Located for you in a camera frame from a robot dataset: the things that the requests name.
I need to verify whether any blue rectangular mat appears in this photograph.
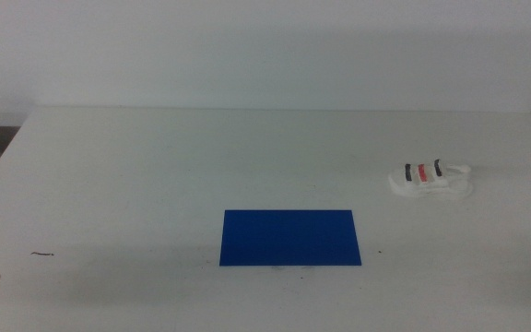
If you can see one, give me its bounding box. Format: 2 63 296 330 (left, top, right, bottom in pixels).
218 209 363 267

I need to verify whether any white shoe with striped straps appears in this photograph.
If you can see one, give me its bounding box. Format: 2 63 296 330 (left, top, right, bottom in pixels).
387 159 475 200

